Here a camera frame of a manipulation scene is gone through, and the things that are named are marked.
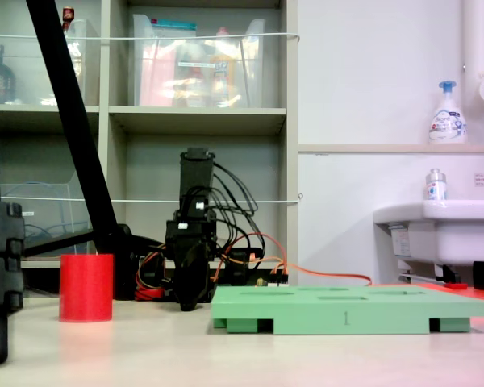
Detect white cord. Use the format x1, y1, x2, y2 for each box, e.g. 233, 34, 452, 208
0, 32, 302, 42
0, 193, 304, 205

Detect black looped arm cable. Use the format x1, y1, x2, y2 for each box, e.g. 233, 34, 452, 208
208, 160, 260, 221

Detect orange cable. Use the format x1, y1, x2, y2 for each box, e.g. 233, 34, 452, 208
215, 232, 373, 288

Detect large orange flat plate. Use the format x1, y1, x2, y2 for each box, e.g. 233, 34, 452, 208
417, 281, 484, 314

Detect dark glass bottle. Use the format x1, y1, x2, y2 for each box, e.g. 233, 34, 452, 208
0, 44, 17, 105

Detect small clear bottle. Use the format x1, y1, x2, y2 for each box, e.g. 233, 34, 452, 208
424, 168, 448, 202

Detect large clear storage bin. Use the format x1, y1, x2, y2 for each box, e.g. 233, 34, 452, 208
131, 14, 266, 109

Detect white blue soap dispenser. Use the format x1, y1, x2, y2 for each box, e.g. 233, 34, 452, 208
428, 80, 468, 144

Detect bottle with red cap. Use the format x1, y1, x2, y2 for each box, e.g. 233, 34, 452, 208
61, 6, 84, 77

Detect clear plastic container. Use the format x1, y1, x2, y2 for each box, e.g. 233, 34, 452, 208
0, 19, 101, 106

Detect grey shelf unit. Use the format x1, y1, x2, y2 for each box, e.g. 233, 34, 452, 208
0, 0, 299, 291

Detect red cylinder block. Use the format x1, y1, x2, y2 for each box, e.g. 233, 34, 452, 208
59, 253, 115, 323

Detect white sink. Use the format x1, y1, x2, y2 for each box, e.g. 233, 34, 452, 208
373, 199, 484, 268

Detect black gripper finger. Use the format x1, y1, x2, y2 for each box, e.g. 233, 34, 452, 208
177, 281, 196, 312
190, 281, 211, 312

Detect clear box with cables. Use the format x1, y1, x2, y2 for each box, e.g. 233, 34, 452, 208
0, 183, 97, 248

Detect green shape sorter board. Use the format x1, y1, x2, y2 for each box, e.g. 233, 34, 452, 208
210, 285, 484, 335

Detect yellow bottle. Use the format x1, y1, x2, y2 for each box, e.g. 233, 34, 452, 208
209, 27, 237, 108

